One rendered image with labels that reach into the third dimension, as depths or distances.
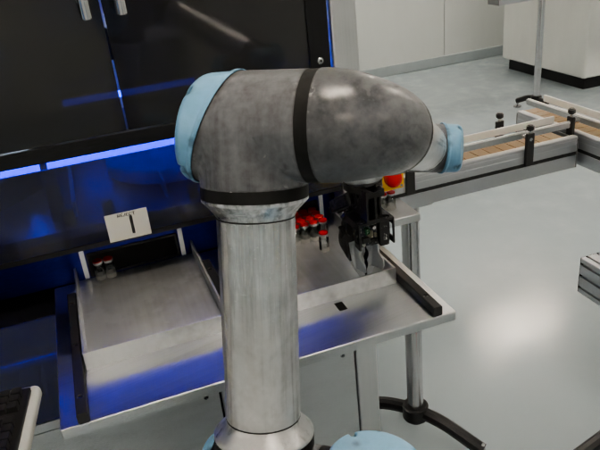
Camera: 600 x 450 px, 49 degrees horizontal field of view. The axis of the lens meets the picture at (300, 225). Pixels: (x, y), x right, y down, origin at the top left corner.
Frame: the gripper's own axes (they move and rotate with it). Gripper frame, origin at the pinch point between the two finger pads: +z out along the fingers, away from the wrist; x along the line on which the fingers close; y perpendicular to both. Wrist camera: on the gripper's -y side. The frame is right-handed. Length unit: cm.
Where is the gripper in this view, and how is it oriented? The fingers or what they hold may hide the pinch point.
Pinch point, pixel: (363, 270)
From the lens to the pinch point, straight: 130.5
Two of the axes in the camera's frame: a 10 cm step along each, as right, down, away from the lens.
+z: 1.0, 9.0, 4.3
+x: 9.4, -2.3, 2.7
